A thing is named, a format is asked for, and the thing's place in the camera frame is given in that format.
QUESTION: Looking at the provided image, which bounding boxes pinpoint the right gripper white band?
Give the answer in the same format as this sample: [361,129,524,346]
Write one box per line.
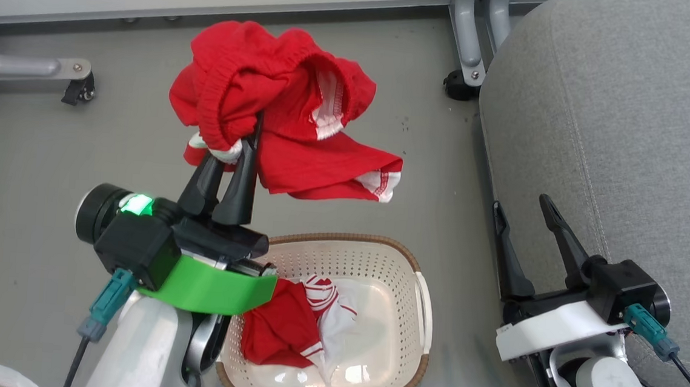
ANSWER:
[482,191,638,370]

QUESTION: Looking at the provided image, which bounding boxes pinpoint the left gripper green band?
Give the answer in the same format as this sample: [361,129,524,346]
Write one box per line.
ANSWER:
[135,104,291,319]

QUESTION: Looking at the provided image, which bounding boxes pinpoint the red shorts white trim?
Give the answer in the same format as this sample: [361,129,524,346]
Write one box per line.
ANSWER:
[162,15,413,207]

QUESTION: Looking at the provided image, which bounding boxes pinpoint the red and white striped shirt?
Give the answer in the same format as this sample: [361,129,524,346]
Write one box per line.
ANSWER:
[238,269,361,387]

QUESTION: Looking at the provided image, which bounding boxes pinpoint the grey fabric sofa seat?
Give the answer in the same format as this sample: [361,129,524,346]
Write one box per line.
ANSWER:
[459,0,690,387]

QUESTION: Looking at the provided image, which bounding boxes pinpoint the cream perforated laundry basket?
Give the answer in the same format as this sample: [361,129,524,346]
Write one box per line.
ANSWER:
[214,225,439,387]

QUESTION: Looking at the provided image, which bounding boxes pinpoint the black caster wheel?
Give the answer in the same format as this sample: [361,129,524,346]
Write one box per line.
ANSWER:
[61,71,98,108]
[442,68,483,103]

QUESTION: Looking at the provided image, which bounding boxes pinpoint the grey partition leg long foot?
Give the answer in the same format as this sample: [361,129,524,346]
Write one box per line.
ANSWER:
[0,12,97,131]

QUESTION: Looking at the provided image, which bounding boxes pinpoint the right black cable teal connector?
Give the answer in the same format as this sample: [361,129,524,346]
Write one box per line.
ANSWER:
[619,302,690,387]

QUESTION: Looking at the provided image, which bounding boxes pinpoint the black cable teal connector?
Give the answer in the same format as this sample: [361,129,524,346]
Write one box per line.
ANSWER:
[619,302,690,387]
[61,264,137,387]

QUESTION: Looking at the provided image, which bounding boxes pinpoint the left black cable teal connector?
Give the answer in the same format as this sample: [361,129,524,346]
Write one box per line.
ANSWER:
[61,264,137,387]

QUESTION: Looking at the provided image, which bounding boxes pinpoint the grey partition bottom rail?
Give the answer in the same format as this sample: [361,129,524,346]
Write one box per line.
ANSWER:
[0,0,456,57]

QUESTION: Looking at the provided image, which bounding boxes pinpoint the grey partition leg double post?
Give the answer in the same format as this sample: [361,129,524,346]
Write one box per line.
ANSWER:
[444,0,514,90]

